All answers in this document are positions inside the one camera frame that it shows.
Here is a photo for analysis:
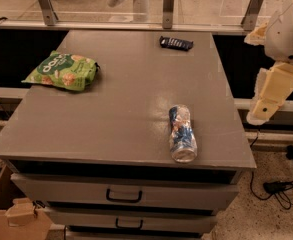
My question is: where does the crushed clear plastic bottle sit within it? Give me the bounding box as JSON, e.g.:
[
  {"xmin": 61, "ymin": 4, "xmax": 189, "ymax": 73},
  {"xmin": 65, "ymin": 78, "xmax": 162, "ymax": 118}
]
[{"xmin": 169, "ymin": 105, "xmax": 197, "ymax": 163}]

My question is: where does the black power adapter with cable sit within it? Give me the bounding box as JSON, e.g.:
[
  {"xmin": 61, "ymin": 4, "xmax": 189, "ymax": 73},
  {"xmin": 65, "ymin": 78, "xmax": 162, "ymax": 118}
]
[{"xmin": 249, "ymin": 173, "xmax": 293, "ymax": 210}]

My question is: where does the right metal bracket post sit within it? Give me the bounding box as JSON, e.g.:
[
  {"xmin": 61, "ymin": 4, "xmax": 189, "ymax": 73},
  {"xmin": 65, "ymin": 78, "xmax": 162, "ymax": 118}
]
[{"xmin": 241, "ymin": 0, "xmax": 264, "ymax": 31}]

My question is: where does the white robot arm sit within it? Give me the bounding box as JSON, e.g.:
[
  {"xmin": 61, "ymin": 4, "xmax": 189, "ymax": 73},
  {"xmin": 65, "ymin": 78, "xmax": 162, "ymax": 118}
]
[{"xmin": 244, "ymin": 0, "xmax": 293, "ymax": 125}]

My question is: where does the drawer black handle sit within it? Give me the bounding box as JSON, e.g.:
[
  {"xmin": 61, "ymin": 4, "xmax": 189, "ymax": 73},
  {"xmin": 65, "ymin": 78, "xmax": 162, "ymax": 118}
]
[
  {"xmin": 115, "ymin": 218, "xmax": 144, "ymax": 230},
  {"xmin": 105, "ymin": 188, "xmax": 143, "ymax": 203}
]

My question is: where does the brown cardboard box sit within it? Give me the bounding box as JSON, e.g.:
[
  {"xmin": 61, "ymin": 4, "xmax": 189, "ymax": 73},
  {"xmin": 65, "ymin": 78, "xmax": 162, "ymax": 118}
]
[{"xmin": 0, "ymin": 166, "xmax": 52, "ymax": 240}]

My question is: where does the green rice chip bag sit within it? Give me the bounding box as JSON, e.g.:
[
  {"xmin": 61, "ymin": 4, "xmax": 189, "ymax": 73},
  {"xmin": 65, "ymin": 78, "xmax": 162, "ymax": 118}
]
[{"xmin": 23, "ymin": 51, "xmax": 99, "ymax": 92}]

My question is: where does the left metal bracket post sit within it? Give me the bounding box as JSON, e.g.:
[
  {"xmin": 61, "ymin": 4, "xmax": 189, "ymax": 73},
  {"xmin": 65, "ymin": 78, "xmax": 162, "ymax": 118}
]
[{"xmin": 38, "ymin": 0, "xmax": 57, "ymax": 26}]

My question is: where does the metal bracket post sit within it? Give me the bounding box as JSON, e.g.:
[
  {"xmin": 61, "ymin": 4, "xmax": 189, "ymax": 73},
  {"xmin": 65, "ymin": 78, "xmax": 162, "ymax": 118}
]
[
  {"xmin": 162, "ymin": 0, "xmax": 174, "ymax": 29},
  {"xmin": 241, "ymin": 0, "xmax": 264, "ymax": 31},
  {"xmin": 38, "ymin": 0, "xmax": 57, "ymax": 26}
]

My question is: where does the top drawer black handle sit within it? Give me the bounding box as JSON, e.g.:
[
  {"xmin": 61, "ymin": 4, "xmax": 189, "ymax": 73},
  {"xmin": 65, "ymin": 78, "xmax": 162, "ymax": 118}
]
[{"xmin": 105, "ymin": 188, "xmax": 143, "ymax": 203}]

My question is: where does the grey drawer cabinet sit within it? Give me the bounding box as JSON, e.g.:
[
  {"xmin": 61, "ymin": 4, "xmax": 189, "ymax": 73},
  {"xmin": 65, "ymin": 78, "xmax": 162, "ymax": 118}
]
[{"xmin": 0, "ymin": 30, "xmax": 256, "ymax": 240}]

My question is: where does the middle metal bracket post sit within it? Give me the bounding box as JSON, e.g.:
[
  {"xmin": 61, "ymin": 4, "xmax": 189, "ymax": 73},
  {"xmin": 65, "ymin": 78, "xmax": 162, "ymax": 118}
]
[{"xmin": 162, "ymin": 0, "xmax": 174, "ymax": 29}]

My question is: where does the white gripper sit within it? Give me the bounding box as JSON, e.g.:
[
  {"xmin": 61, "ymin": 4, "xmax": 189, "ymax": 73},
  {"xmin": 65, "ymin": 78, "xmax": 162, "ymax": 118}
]
[{"xmin": 244, "ymin": 0, "xmax": 293, "ymax": 125}]

